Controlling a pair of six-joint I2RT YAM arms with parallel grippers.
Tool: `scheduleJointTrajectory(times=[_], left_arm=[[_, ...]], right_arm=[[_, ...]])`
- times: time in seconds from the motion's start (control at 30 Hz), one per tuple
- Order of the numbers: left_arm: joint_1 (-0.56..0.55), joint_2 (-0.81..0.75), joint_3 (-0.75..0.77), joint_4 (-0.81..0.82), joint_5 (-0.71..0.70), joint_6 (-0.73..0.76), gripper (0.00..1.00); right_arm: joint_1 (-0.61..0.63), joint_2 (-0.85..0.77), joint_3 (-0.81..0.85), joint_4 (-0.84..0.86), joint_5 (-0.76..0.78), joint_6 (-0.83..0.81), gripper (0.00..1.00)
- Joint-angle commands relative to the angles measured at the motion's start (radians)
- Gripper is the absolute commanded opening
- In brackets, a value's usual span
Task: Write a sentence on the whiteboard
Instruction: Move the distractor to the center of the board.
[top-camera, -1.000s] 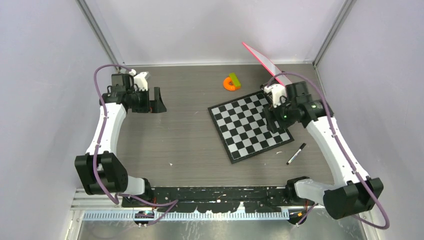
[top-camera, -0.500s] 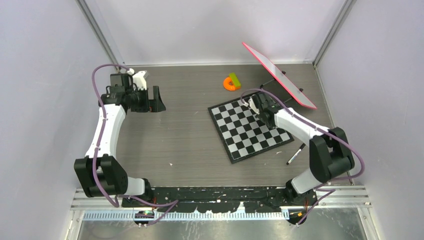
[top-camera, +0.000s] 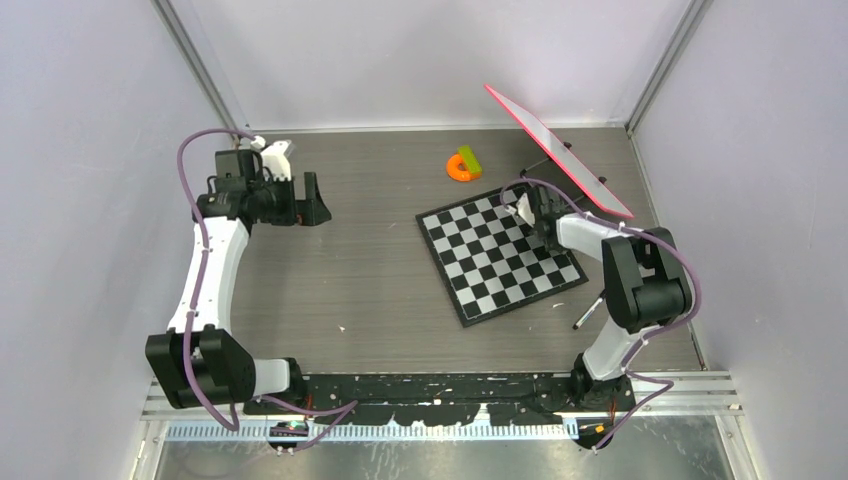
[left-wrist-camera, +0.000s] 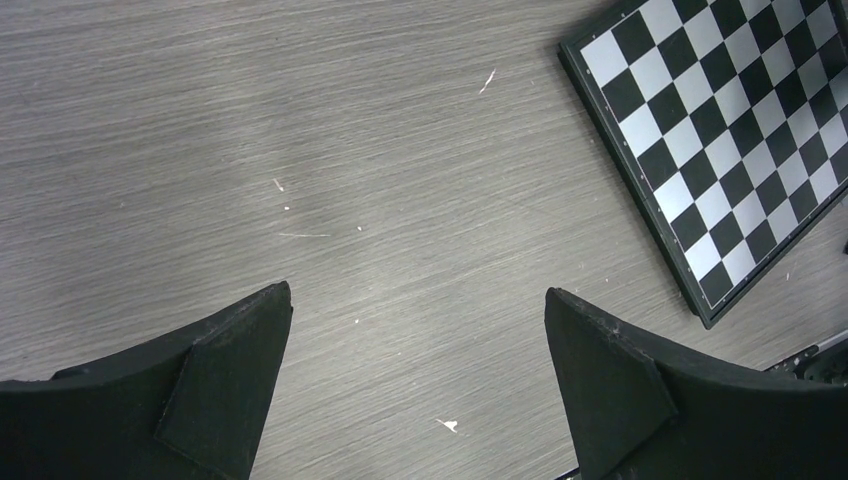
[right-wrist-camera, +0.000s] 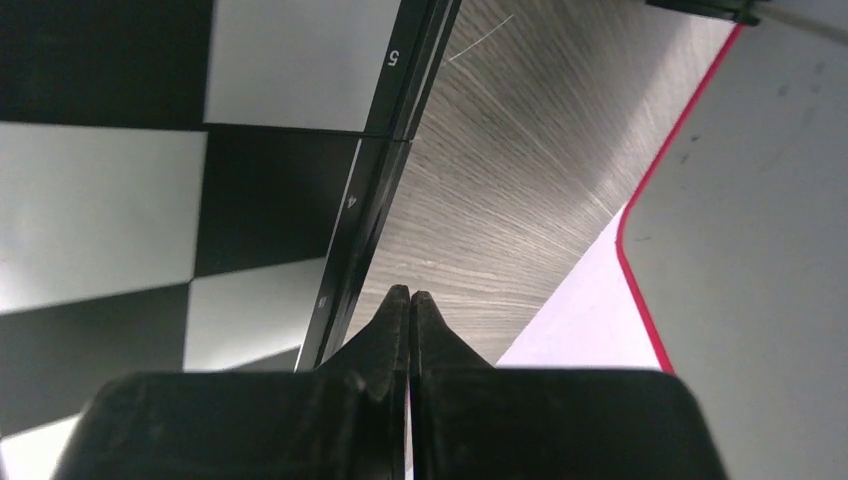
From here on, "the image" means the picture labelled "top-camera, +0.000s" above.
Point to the orange ring toy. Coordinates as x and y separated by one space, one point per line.
456 169

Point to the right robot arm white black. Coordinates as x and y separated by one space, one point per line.
645 289

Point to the black white marker pen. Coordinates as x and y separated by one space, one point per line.
587 314

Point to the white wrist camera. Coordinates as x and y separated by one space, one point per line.
275 157
521 208

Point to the black wire whiteboard stand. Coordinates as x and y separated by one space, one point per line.
547 164

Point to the green block toy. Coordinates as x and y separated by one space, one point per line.
472 164

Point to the white slotted cable duct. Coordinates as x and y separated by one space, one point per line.
300 431

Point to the pink framed whiteboard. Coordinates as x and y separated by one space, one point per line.
563 157

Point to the black white chessboard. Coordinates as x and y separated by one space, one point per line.
490 261

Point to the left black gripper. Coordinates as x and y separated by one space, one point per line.
309 212

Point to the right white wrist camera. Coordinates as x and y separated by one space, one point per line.
521 208

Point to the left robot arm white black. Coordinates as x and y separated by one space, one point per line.
197 353

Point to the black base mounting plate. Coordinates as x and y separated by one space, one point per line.
510 399

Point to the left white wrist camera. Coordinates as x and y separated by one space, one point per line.
275 157

